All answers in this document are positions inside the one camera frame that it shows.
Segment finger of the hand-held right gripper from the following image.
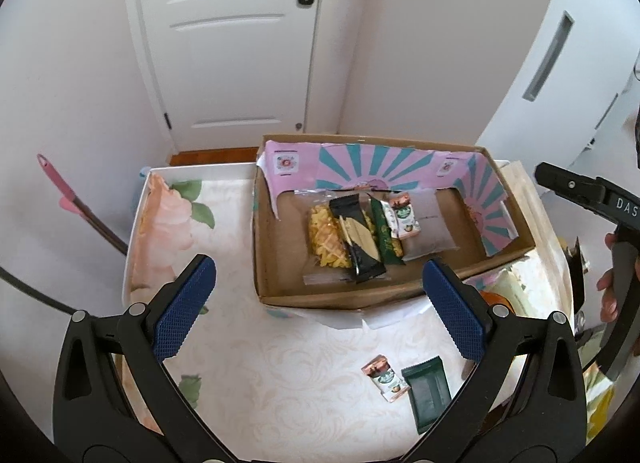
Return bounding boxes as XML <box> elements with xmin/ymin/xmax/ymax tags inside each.
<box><xmin>534</xmin><ymin>162</ymin><xmax>608</xmax><ymax>217</ymax></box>

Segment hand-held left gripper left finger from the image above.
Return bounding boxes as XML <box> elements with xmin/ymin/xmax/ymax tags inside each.
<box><xmin>52</xmin><ymin>254</ymin><xmax>237</xmax><ymax>463</ymax></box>

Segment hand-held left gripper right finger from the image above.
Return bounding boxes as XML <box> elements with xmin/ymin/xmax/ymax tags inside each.
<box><xmin>402</xmin><ymin>257</ymin><xmax>587</xmax><ymax>463</ymax></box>

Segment grey snack packet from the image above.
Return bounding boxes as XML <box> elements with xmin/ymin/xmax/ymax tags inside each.
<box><xmin>400</xmin><ymin>190</ymin><xmax>459</xmax><ymax>262</ymax></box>

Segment narrow green snack stick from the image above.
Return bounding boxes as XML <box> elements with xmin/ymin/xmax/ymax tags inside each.
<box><xmin>370</xmin><ymin>198</ymin><xmax>405</xmax><ymax>264</ymax></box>

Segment small white snack packet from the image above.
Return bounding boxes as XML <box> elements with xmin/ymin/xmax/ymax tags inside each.
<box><xmin>389</xmin><ymin>192</ymin><xmax>424</xmax><ymax>240</ymax></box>
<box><xmin>362</xmin><ymin>354</ymin><xmax>409</xmax><ymax>403</ymax></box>

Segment printed cardboard box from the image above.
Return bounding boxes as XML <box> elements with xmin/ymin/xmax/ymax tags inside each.
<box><xmin>251</xmin><ymin>133</ymin><xmax>537</xmax><ymax>332</ymax></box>

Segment black leaf-print snack packet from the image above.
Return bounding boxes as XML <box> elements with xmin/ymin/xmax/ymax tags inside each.
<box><xmin>329</xmin><ymin>194</ymin><xmax>389</xmax><ymax>285</ymax></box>

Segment yellow snack bag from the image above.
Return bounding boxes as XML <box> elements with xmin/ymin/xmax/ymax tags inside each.
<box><xmin>302</xmin><ymin>193</ymin><xmax>397</xmax><ymax>287</ymax></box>

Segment person's right hand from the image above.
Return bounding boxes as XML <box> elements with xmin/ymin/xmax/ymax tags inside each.
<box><xmin>597</xmin><ymin>232</ymin><xmax>621</xmax><ymax>325</ymax></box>

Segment dark green snack packet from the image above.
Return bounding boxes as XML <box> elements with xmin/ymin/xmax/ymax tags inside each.
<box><xmin>401</xmin><ymin>356</ymin><xmax>454</xmax><ymax>436</ymax></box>

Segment floral tablecloth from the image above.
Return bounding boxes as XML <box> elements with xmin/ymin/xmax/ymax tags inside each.
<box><xmin>122</xmin><ymin>162</ymin><xmax>617</xmax><ymax>463</ymax></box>

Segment white wardrobe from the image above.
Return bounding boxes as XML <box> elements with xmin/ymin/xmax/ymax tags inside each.
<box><xmin>474</xmin><ymin>0</ymin><xmax>640</xmax><ymax>180</ymax></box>

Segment white door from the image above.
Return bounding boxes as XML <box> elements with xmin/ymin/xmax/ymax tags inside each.
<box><xmin>122</xmin><ymin>0</ymin><xmax>332</xmax><ymax>154</ymax></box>

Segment pink handled tool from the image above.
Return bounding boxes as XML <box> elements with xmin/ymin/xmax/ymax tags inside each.
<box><xmin>36</xmin><ymin>153</ymin><xmax>132</xmax><ymax>257</ymax></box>

